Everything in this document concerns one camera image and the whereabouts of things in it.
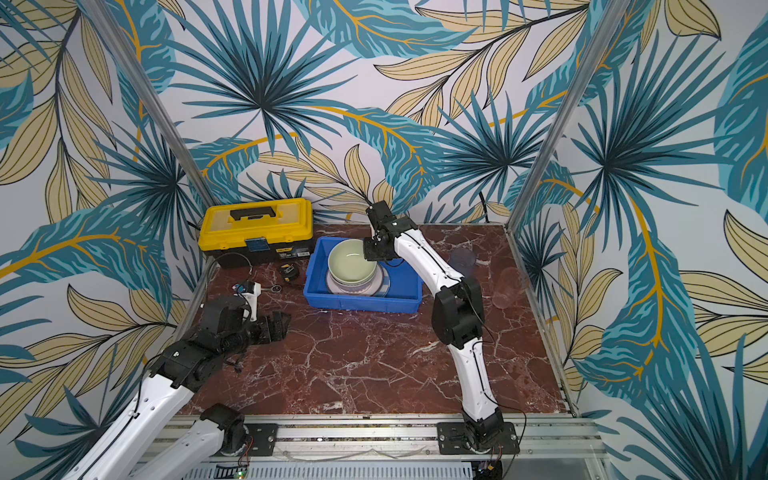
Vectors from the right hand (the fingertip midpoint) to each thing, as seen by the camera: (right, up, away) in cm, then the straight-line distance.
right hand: (369, 255), depth 96 cm
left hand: (-22, -16, -20) cm, 34 cm away
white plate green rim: (+4, -10, +2) cm, 11 cm away
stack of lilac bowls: (0, -10, -1) cm, 10 cm away
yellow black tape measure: (-28, -5, +7) cm, 29 cm away
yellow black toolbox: (-37, +7, +1) cm, 38 cm away
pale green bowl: (-7, -3, +1) cm, 8 cm away
